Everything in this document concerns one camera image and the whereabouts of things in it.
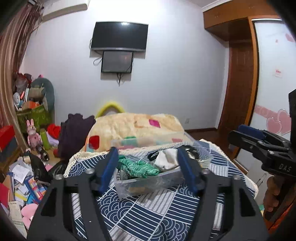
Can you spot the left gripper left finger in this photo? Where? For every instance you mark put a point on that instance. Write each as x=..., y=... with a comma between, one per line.
x=94, y=182

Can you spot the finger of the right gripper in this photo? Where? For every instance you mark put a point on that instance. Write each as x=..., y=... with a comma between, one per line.
x=248, y=143
x=250, y=131

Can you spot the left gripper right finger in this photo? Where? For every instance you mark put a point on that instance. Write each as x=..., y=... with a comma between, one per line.
x=203, y=184

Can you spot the black and white fabric pouch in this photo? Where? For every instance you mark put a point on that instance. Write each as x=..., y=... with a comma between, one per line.
x=192, y=153

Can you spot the white sock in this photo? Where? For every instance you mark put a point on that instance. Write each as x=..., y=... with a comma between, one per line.
x=167, y=160

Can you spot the green knitted garment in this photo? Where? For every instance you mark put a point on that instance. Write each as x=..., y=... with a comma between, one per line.
x=138, y=169

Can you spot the clear plastic storage bin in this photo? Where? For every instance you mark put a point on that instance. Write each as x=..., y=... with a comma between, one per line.
x=139, y=148

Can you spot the person right hand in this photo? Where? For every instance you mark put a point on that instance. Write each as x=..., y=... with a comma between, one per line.
x=270, y=200

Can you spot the blue patterned tablecloth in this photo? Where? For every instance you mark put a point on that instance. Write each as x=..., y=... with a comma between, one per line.
x=161, y=215

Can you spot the beige fluffy patchwork blanket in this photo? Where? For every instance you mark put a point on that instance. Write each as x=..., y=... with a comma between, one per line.
x=126, y=125

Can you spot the dark purple garment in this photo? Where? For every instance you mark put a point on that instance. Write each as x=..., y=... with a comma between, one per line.
x=73, y=134

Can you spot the green bottle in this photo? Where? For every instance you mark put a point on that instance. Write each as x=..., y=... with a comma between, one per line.
x=45, y=140

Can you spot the red plush item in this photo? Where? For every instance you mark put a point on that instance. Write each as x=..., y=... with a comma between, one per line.
x=54, y=130

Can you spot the wooden wardrobe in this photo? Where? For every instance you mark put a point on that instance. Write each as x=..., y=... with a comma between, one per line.
x=231, y=22

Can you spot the white sliding door with hearts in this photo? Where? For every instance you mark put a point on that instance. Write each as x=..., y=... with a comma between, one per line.
x=276, y=76

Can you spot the pink rabbit plush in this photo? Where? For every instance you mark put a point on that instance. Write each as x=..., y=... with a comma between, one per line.
x=34, y=139

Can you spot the yellow curved plush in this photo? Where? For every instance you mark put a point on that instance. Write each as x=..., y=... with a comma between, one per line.
x=110, y=106

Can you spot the green storage box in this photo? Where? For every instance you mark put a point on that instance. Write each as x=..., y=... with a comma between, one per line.
x=40, y=116

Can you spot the red box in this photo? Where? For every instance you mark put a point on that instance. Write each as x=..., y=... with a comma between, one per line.
x=7, y=133

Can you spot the grey green dinosaur plush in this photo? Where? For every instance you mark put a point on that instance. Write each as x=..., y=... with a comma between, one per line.
x=42, y=90

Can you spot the striped brown curtain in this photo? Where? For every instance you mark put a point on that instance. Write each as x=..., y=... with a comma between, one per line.
x=18, y=22

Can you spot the white air conditioner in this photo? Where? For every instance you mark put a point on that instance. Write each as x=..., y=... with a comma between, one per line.
x=54, y=9

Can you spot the small black wall monitor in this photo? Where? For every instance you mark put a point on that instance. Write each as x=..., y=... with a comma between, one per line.
x=117, y=62

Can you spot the large black wall television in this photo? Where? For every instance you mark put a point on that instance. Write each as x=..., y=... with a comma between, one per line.
x=122, y=36

